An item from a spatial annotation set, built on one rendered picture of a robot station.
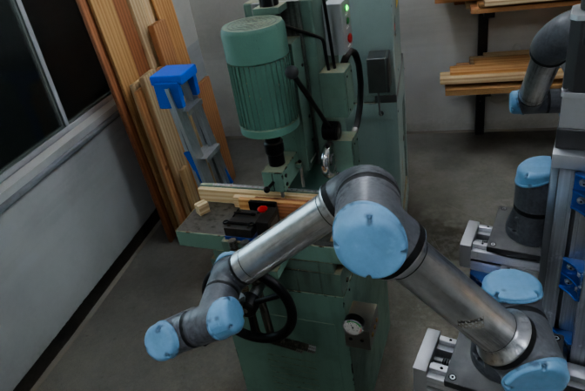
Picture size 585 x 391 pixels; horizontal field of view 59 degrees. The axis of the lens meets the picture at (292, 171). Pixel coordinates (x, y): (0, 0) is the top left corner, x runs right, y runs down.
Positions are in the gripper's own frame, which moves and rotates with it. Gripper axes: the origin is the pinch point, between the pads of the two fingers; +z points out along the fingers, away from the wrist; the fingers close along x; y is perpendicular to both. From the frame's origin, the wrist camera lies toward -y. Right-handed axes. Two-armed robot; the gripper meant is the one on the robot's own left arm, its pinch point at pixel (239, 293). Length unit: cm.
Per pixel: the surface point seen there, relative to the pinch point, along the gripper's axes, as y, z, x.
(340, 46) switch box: -72, 36, 13
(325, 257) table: -7.5, 23.3, 15.3
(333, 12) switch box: -81, 31, 12
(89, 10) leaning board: -106, 82, -131
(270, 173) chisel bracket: -31.0, 22.9, -3.0
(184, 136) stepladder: -45, 82, -73
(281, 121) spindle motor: -45.9, 13.2, 4.1
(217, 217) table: -15.6, 29.2, -24.1
